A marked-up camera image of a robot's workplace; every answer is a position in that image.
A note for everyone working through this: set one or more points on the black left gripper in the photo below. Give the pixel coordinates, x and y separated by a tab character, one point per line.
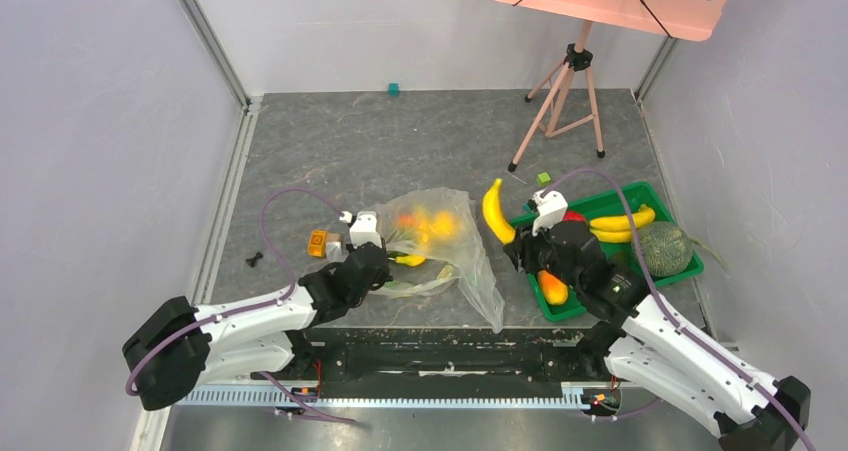
384	276

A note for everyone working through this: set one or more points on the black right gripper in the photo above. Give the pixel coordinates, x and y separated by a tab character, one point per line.
525	252

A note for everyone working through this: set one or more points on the orange yellow mango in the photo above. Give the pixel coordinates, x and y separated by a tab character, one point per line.
555	292

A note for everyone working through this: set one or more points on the single yellow banana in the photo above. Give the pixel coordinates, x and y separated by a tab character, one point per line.
493	214

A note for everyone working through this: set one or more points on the clear plastic bag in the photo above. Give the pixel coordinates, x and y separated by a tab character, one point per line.
466	252

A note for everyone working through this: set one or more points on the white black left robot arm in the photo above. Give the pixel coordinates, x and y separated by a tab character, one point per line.
182	346

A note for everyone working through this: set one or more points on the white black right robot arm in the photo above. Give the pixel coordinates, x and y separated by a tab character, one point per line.
642	339

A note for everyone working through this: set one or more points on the orange fruit in bag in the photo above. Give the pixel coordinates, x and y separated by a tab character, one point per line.
429	226

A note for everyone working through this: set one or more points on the red strawberry fruit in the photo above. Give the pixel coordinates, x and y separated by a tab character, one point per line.
571	215

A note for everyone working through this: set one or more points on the small yellow pepper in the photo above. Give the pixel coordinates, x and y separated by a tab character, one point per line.
408	260

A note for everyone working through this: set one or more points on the yellow banana bunch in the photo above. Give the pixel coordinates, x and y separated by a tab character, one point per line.
617	229

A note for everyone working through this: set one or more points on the yellow square toy brick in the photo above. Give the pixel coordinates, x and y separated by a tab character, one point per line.
317	243

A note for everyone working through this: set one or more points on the lime green small cube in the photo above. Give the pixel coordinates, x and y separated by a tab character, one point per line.
543	179

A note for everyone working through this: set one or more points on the netted green melon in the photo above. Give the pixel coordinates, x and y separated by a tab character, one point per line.
666	248

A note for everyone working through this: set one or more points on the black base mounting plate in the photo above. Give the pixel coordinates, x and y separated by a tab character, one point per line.
353	353

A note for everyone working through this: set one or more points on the small black plastic peg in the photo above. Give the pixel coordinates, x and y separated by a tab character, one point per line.
253	260

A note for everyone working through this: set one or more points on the pink music stand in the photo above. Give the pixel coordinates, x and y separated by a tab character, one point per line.
690	20

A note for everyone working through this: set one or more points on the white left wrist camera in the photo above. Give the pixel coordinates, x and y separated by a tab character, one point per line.
362	228

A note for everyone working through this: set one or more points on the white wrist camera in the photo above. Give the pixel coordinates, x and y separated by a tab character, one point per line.
362	228
551	207

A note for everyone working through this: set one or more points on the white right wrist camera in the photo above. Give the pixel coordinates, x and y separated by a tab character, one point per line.
551	207

